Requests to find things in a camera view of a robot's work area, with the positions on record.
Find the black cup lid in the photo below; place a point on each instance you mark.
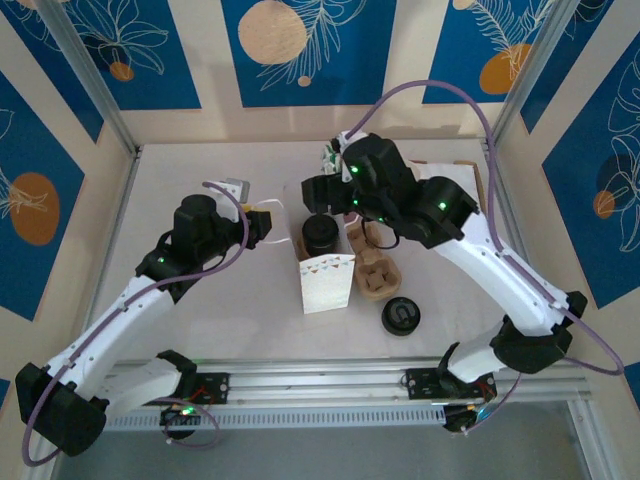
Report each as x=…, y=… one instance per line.
x=320, y=227

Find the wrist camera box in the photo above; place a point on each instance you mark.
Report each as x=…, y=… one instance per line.
x=344, y=137
x=235, y=187

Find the aluminium frame post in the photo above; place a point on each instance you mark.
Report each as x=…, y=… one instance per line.
x=525, y=80
x=90, y=75

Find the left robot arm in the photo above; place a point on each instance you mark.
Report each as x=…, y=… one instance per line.
x=125, y=315

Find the aluminium table side rail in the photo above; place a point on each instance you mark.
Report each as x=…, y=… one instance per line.
x=126, y=180
x=517, y=240

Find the white paper bag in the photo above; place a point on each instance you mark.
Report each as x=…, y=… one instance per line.
x=325, y=290

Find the white paper napkins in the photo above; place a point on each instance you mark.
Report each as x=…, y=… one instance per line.
x=450, y=170

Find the green white stick sachet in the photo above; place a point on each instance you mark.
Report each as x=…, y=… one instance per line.
x=329, y=160

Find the black controller board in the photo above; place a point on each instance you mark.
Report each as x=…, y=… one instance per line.
x=182, y=412
x=465, y=417

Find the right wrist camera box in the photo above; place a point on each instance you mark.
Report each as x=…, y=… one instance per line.
x=344, y=137

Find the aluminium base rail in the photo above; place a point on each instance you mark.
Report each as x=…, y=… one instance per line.
x=325, y=385

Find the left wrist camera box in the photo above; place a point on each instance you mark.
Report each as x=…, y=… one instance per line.
x=235, y=187

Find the stack of black cup lids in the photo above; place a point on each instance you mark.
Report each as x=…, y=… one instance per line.
x=400, y=317

